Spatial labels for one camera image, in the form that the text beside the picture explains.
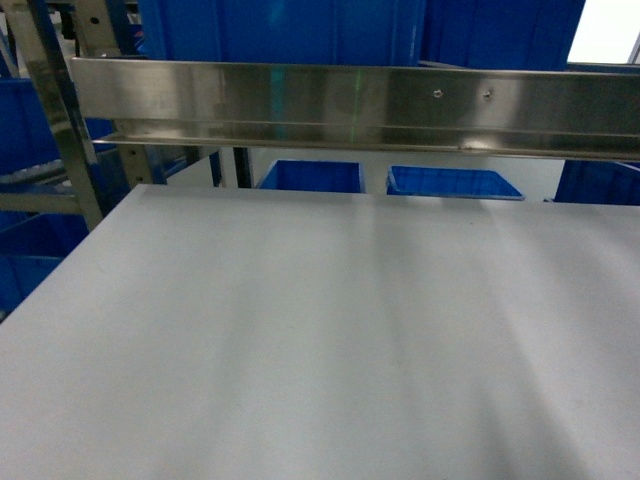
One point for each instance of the large blue crate on shelf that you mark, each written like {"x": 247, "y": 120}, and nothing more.
{"x": 369, "y": 33}

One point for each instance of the blue crate on shelf middle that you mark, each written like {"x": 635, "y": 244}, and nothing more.
{"x": 501, "y": 35}

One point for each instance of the blue bin below left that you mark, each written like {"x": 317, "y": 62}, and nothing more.
{"x": 314, "y": 176}

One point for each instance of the blue bin below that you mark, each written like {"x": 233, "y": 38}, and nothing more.
{"x": 314, "y": 176}
{"x": 450, "y": 182}

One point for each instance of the blue bin below middle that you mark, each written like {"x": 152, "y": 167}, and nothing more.
{"x": 450, "y": 182}

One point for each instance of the large blue crate below right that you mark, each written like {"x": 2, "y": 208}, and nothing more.
{"x": 601, "y": 183}

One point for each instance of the stainless steel shelf rail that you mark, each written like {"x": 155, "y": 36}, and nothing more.
{"x": 557, "y": 115}

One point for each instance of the stainless steel rack frame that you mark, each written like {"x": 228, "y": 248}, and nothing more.
{"x": 103, "y": 28}

